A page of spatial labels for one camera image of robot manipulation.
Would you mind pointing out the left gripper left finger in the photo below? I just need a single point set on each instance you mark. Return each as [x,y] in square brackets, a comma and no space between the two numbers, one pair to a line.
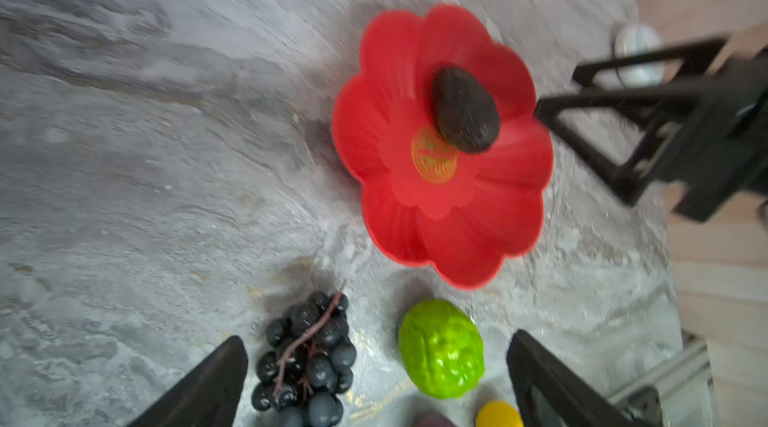
[208,395]

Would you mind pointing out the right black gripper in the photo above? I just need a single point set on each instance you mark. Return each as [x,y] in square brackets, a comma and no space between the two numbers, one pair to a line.
[726,133]

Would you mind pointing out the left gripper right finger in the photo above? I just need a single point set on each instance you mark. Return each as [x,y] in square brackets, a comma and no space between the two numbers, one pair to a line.
[545,388]

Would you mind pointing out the yellow fake lemon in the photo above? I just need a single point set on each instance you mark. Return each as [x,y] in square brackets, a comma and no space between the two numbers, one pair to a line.
[498,413]

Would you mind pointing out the black fake grape bunch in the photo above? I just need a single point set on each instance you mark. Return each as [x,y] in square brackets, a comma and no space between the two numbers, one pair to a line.
[308,364]

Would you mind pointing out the green bumpy fake fruit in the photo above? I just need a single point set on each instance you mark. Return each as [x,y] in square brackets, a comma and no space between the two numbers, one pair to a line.
[441,349]

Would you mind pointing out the purple wrinkled fake fruit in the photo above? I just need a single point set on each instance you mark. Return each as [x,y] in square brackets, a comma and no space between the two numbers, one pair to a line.
[433,419]

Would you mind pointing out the dark fake avocado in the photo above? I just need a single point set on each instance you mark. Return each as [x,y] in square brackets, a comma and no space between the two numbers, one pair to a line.
[465,113]

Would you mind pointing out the red flower-shaped fruit bowl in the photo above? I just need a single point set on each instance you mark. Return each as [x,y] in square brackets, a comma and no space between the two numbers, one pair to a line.
[423,201]

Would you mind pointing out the white round clock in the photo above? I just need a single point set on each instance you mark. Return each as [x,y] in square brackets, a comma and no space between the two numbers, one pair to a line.
[633,40]

